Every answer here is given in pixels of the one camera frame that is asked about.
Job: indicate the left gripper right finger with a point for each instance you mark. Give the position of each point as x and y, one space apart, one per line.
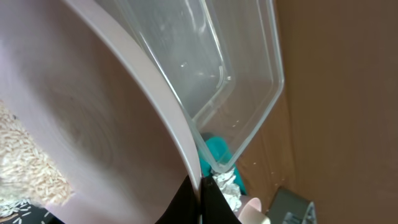
214 207

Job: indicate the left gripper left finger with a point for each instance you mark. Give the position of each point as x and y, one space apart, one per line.
183 208

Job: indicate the white tissue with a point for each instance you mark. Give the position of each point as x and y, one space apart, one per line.
230 190

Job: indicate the rice and food scraps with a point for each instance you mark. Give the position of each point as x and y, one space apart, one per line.
27 172

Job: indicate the large pink plate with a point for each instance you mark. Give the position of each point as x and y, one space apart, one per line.
85 110

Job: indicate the grey dishwasher rack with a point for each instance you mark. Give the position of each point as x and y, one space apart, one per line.
289 208

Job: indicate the black waste tray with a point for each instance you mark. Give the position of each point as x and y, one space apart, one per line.
23 212

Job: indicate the white paper cup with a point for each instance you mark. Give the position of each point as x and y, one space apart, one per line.
250 211

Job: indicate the teal plastic tray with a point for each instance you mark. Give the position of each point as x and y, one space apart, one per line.
220 151

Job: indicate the clear plastic bin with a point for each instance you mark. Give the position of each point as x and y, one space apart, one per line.
221 60

